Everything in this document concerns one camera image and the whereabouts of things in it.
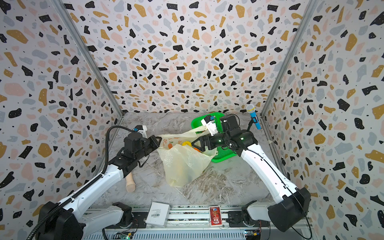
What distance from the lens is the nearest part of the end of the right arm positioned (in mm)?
523

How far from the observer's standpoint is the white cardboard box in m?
0.71

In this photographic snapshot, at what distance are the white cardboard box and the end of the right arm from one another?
368 millimetres
